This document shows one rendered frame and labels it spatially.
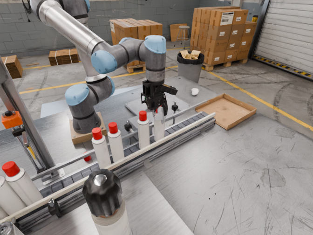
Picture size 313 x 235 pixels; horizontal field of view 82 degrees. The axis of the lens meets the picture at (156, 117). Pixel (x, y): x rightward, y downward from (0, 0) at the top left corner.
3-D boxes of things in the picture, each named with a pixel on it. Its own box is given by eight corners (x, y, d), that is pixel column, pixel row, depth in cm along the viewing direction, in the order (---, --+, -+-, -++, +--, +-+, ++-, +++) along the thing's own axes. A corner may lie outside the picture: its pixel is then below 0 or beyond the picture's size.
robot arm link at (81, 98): (66, 112, 95) (57, 90, 86) (87, 100, 103) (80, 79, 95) (80, 120, 89) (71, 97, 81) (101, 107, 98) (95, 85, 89)
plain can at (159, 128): (158, 144, 89) (158, 109, 77) (152, 138, 92) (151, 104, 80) (166, 140, 91) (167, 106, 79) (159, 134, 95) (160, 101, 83)
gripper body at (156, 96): (140, 104, 78) (139, 78, 71) (157, 98, 82) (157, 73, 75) (151, 112, 73) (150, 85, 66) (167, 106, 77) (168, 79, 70)
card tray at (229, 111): (227, 130, 105) (228, 125, 103) (194, 110, 122) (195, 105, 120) (255, 113, 119) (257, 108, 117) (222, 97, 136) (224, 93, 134)
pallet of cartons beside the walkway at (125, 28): (163, 67, 415) (164, 24, 362) (128, 73, 385) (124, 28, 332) (143, 53, 502) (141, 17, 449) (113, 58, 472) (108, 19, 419)
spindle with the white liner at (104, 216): (110, 262, 51) (85, 208, 33) (98, 233, 57) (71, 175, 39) (137, 241, 55) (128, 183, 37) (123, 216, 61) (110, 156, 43)
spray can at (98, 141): (102, 173, 75) (91, 136, 63) (97, 165, 78) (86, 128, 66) (113, 167, 78) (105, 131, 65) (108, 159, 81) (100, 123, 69)
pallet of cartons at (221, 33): (208, 72, 392) (219, 11, 325) (186, 60, 454) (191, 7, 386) (247, 63, 436) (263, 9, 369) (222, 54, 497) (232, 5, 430)
